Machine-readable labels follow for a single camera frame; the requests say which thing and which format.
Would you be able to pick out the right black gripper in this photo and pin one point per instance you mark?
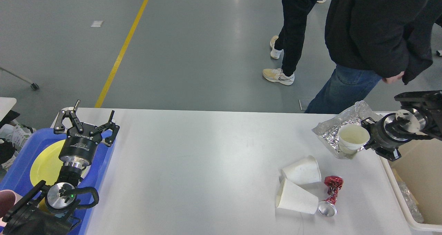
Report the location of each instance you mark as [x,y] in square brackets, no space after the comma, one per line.
[381,141]

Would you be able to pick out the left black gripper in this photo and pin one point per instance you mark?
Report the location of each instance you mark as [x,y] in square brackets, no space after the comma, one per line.
[81,148]

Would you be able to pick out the small white cup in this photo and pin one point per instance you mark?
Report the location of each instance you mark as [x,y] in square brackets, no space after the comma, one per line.
[351,138]

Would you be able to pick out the brown paper bag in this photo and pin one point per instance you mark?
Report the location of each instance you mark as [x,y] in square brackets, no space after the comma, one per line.
[397,176]

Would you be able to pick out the yellow plastic plate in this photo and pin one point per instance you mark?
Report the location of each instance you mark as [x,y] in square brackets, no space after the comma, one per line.
[47,165]

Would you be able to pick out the small foil wrapper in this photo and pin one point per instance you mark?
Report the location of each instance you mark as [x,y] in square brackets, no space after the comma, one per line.
[327,131]

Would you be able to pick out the silver foil bag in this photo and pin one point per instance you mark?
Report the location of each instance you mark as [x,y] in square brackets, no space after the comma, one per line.
[410,201]

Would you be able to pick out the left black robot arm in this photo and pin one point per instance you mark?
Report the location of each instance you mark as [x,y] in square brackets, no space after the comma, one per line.
[63,208]

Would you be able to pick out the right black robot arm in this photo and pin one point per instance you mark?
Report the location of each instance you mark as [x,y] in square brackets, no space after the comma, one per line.
[419,118]

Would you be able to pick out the pale green plate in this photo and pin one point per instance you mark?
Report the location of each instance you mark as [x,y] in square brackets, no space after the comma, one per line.
[85,165]

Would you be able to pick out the beige plastic bin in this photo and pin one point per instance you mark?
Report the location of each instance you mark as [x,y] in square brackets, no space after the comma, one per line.
[420,168]

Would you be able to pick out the upper white paper cup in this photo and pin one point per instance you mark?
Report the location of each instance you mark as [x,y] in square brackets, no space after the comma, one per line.
[302,172]

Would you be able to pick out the white paper cup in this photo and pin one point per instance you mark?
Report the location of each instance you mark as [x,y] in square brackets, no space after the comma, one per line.
[302,172]
[294,198]

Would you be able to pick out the left floor outlet plate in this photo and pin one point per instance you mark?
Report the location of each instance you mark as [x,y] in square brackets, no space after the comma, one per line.
[304,103]

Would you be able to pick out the white side table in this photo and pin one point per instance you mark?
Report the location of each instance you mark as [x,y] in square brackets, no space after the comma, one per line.
[6,104]

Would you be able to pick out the crushed red soda can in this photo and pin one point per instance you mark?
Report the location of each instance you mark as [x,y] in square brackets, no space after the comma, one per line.
[327,207]

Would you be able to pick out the pink ribbed cup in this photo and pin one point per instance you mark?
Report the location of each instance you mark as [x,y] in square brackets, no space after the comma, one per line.
[8,198]

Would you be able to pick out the person in blue jeans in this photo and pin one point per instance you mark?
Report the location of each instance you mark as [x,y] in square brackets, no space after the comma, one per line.
[373,40]

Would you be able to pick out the lower white paper cup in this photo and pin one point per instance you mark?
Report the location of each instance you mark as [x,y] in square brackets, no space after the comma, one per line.
[294,198]

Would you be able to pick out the person in black trousers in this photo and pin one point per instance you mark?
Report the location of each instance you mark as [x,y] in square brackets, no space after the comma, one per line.
[290,40]

